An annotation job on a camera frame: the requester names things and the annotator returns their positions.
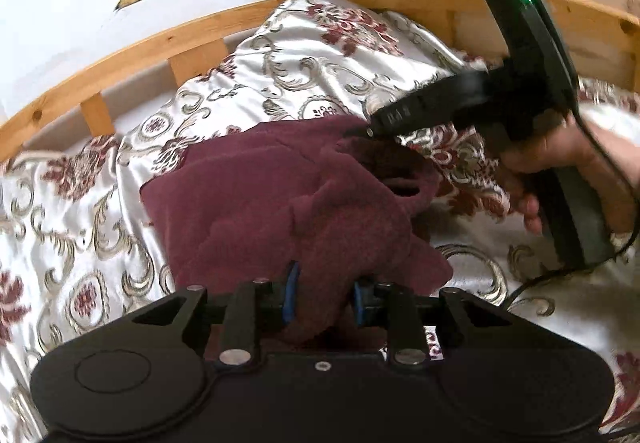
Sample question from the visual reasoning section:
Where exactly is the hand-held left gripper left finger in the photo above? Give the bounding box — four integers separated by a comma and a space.
131, 262, 304, 369

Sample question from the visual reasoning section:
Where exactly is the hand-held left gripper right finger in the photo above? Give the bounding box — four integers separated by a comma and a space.
352, 279, 507, 368

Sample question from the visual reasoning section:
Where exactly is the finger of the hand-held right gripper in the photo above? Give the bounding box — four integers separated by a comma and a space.
366, 72, 503, 140

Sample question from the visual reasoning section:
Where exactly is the maroon long-sleeved sweater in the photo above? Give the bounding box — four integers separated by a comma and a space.
140, 115, 454, 355

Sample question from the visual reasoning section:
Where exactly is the person's right forearm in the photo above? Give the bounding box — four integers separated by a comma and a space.
595, 122, 640, 235

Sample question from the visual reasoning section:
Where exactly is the person's right hand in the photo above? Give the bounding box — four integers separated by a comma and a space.
499, 114, 610, 235

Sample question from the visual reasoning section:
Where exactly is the floral satin blanket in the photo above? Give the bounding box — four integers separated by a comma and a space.
0, 0, 640, 443

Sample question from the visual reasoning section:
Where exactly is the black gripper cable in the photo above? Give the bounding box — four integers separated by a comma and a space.
500, 113, 640, 311

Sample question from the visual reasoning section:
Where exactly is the wooden bed frame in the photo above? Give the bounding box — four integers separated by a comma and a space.
0, 0, 640, 164

